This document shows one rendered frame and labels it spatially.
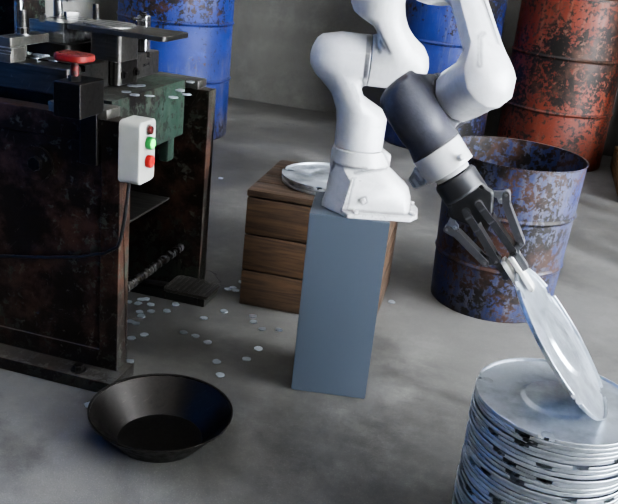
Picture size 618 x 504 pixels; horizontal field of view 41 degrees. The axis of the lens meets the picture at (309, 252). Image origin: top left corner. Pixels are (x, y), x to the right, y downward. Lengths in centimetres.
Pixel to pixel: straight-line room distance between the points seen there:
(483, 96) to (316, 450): 85
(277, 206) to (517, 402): 105
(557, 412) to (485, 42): 63
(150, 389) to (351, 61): 84
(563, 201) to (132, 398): 133
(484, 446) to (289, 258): 104
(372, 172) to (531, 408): 65
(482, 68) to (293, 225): 108
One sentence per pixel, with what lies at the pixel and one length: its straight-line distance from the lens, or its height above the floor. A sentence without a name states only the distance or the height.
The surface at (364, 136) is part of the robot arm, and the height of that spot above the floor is 63.
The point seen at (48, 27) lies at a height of 77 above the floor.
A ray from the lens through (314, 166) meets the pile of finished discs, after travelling 254.
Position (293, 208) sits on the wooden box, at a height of 32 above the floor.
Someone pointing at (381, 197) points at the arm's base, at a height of 50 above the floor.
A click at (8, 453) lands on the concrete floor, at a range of 180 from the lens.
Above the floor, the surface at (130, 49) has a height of 73.
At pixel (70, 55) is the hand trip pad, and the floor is 76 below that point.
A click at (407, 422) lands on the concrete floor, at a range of 196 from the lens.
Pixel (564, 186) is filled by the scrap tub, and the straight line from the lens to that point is 246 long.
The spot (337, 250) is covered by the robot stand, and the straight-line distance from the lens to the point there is 186.
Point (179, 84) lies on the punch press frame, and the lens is 218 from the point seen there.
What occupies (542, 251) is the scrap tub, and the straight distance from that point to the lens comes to 250.
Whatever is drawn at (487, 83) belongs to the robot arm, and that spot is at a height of 83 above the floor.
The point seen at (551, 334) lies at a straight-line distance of 143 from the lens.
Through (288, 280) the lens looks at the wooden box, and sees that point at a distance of 236.
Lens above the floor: 101
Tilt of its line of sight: 21 degrees down
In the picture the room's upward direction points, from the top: 6 degrees clockwise
